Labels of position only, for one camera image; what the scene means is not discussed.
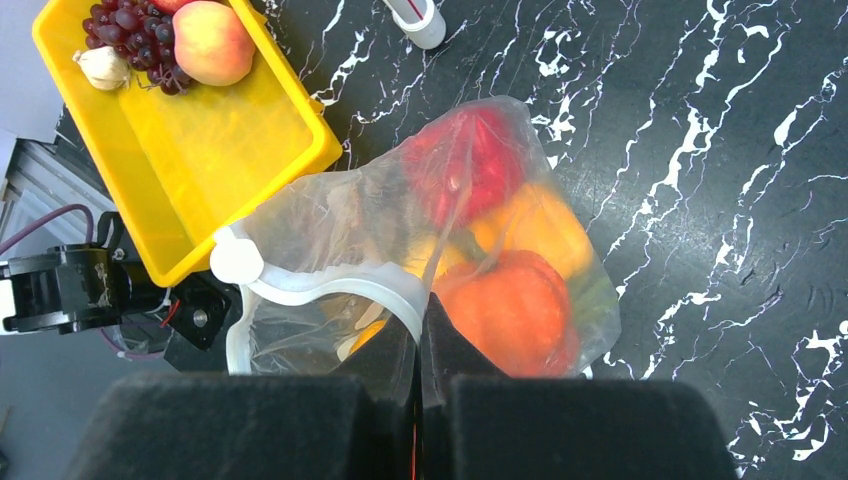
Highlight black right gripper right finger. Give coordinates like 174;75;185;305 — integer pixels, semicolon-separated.
418;297;736;479

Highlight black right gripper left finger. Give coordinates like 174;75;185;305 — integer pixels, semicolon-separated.
66;319;417;479

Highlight orange toy pumpkin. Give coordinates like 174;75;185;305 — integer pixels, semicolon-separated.
433;250;580;377

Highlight yellow toy bell pepper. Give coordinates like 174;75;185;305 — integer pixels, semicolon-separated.
470;182;595;279

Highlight clear polka dot zip bag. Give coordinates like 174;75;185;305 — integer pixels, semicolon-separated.
210;96;621;377

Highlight red toy bell pepper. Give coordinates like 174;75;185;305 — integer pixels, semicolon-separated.
400;106;525;228

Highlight toy orange fruit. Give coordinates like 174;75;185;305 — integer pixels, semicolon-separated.
344;320;387;359

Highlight yellow plastic tray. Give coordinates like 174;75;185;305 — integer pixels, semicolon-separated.
32;1;342;287

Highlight white pvc pipe stand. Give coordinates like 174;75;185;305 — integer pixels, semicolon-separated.
383;0;446;50

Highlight toy peach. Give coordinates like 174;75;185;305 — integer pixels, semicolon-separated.
172;1;256;87

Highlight white toy garlic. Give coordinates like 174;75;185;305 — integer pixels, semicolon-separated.
72;46;131;91

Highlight purple toy grapes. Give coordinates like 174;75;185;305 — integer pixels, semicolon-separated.
81;0;192;96

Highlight red toy apple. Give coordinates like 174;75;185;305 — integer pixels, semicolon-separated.
151;0;195;15

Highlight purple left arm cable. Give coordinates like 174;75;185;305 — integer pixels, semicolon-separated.
0;203;95;256

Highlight aluminium frame rail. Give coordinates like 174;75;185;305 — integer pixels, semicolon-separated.
1;140;116;256

